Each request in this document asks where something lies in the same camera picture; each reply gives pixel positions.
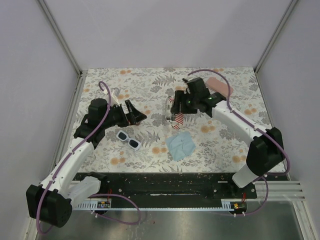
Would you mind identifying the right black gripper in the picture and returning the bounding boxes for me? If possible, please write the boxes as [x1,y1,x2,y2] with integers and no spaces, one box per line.
[170,90,198,115]

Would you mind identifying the light blue cleaning cloth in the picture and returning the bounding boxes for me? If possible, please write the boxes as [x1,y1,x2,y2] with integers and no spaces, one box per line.
[165,131,196,162]

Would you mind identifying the white frame sunglasses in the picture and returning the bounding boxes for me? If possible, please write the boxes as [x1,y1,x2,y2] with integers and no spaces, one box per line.
[116,130,142,151]

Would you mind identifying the white slotted cable duct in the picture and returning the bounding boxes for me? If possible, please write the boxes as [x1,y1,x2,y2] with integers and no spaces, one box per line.
[74,196,247,211]

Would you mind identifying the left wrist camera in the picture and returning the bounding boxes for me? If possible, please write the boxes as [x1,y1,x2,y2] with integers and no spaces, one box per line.
[73,98,112,142]

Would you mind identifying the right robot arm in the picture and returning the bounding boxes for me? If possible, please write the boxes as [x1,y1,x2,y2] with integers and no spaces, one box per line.
[166,90,286,198]

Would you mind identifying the flag print glasses case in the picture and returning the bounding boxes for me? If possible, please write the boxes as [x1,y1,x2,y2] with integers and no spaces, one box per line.
[165,96,184,130]

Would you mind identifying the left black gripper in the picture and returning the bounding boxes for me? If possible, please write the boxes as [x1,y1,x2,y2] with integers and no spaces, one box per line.
[101,99,147,129]

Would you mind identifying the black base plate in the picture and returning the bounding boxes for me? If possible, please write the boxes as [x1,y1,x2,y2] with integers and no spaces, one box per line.
[85,172,257,211]

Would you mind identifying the pink glasses case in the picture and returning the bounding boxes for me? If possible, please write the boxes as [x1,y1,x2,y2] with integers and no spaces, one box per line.
[205,77,234,98]

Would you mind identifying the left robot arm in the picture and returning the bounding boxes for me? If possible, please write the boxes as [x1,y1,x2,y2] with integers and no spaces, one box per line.
[26,98,147,232]

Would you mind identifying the floral table mat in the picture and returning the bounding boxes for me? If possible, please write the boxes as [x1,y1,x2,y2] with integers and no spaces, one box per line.
[73,67,272,173]

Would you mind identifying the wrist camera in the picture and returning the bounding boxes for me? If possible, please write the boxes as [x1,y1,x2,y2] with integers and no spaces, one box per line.
[73,98,112,142]
[182,77,210,106]

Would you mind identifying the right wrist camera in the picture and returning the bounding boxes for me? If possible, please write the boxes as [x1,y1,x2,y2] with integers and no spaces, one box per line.
[182,77,210,106]

